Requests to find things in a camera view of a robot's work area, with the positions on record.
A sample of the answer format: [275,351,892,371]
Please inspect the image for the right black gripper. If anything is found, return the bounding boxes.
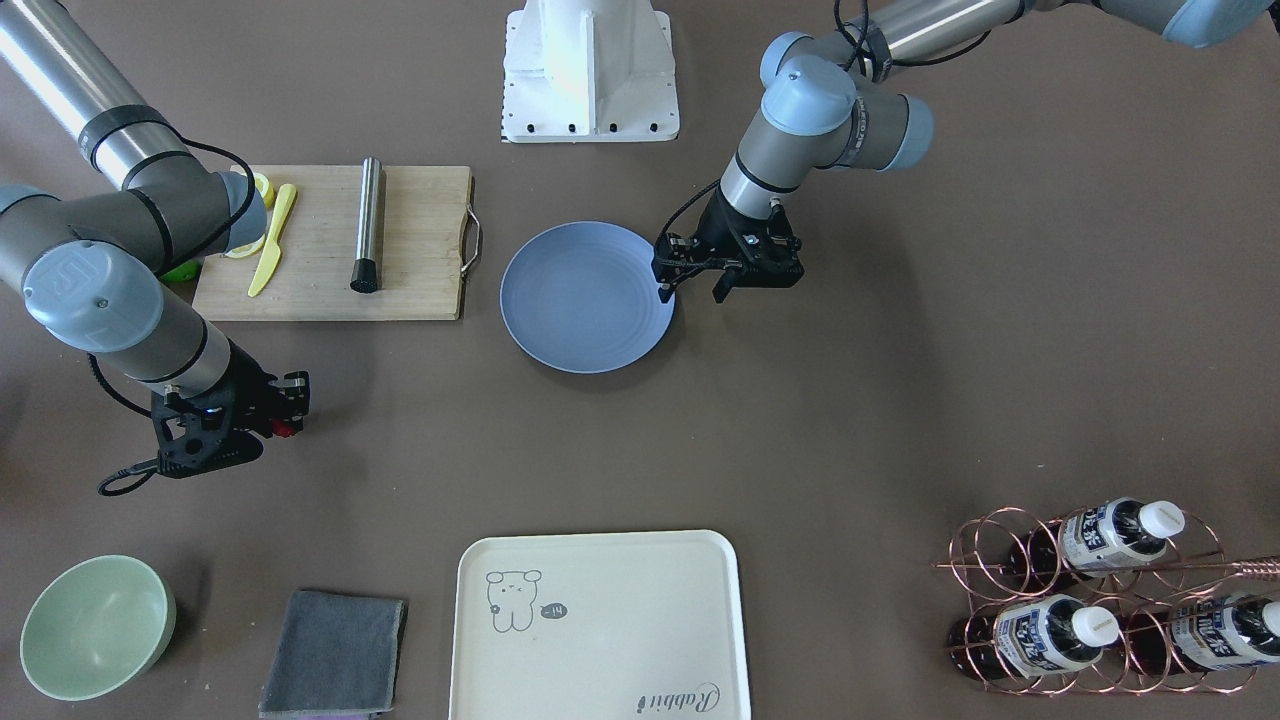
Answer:
[151,343,310,479]

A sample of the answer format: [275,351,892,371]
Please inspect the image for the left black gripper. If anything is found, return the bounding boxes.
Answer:
[652,186,804,304]

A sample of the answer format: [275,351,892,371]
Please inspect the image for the red strawberry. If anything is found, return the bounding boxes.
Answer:
[270,418,300,438]

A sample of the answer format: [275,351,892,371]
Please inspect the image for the blue round plate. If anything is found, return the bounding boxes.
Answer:
[500,222,676,374]

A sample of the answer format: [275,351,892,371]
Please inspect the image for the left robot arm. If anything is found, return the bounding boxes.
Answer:
[650,1,1055,304]

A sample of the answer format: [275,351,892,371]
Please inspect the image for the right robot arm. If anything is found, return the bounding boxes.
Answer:
[1,1,310,496]

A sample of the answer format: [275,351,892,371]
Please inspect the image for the green lime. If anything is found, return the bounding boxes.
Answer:
[160,259,204,284]

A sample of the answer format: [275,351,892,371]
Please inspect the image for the yellow plastic knife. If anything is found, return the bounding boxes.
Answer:
[247,183,298,297]

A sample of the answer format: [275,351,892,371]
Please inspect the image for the light green bowl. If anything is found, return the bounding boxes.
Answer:
[20,555,177,701]

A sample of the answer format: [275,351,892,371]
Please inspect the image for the steel muddler black tip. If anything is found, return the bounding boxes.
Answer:
[349,156,385,293]

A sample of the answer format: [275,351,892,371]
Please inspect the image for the grey folded cloth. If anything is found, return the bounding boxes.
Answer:
[259,591,406,719]

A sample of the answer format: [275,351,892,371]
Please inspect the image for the wooden cutting board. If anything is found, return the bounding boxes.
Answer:
[193,165,474,322]

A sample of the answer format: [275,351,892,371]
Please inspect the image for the cream rabbit tray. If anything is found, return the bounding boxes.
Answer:
[449,529,753,719]

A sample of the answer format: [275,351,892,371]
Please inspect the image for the tea bottle back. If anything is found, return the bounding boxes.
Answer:
[1123,593,1279,676]
[1004,497,1187,593]

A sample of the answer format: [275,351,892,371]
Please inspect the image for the tea bottle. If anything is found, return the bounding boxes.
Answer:
[946,594,1121,682]
[1004,497,1187,593]
[1123,593,1279,676]

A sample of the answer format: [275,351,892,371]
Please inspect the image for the tea bottle front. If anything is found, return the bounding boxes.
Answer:
[946,594,1121,682]

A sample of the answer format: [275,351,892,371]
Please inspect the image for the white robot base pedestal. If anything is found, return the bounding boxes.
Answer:
[500,1,681,143]

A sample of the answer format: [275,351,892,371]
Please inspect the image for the copper wire bottle rack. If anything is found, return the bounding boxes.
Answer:
[938,507,1277,697]

